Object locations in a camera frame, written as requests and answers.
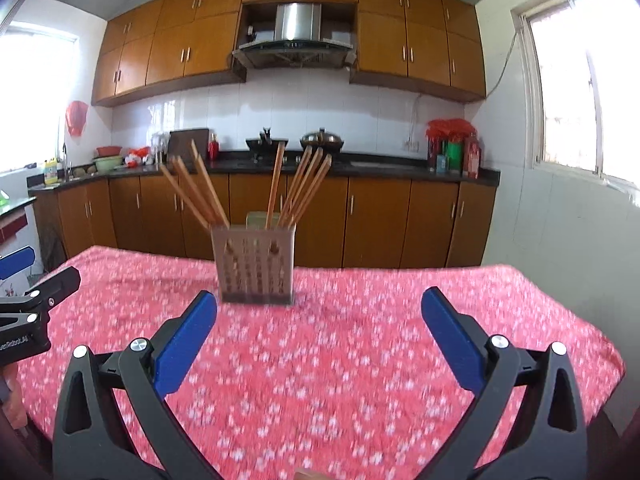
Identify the yellow dish soap bottle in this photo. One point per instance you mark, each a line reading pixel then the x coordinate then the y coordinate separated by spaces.
pixel 50 172

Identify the dark cutting board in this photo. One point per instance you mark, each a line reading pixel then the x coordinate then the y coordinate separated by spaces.
pixel 180 143

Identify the bamboo chopstick pair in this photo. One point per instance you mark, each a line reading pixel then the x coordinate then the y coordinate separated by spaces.
pixel 292 189
pixel 316 158

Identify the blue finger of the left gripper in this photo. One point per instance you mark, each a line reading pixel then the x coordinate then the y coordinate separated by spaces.
pixel 16 262

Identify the steel range hood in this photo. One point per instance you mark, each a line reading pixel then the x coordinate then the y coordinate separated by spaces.
pixel 297 35

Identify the window with frame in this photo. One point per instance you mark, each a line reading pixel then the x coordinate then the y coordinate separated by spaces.
pixel 581 62

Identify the brown lower kitchen cabinets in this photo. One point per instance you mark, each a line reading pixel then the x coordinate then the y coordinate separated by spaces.
pixel 352 222

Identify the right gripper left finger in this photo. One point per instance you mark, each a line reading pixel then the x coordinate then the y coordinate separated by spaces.
pixel 91 439

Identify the brown upper kitchen cabinets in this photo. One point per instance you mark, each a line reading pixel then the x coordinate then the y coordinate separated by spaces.
pixel 425 46

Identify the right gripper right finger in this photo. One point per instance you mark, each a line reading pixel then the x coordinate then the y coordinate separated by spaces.
pixel 548 438

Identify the red white items on counter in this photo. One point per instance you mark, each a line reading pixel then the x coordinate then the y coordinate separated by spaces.
pixel 137 157

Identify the red bag with bottles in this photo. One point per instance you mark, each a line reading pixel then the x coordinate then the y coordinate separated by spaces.
pixel 453 147

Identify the black wok with lid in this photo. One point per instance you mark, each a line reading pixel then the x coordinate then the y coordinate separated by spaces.
pixel 329 142

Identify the black wok left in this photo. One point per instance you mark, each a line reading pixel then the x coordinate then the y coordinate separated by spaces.
pixel 265 143

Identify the person's left hand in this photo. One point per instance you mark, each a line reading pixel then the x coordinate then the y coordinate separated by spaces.
pixel 13 407

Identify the green basin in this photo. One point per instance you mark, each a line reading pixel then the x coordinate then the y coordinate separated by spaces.
pixel 107 163

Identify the red bottle on counter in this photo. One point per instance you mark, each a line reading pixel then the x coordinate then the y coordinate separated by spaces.
pixel 213 147

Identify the perforated metal utensil holder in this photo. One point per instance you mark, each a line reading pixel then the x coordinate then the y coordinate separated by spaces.
pixel 254 265

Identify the red floral tablecloth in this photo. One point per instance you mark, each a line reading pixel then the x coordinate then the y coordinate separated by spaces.
pixel 347 381

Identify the red plastic bag hanging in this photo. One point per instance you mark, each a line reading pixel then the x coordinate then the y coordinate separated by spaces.
pixel 76 117

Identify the brown kitchen cabinets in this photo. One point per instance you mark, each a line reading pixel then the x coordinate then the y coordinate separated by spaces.
pixel 352 222
pixel 425 46

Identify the red basin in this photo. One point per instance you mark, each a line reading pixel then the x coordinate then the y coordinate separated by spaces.
pixel 108 151

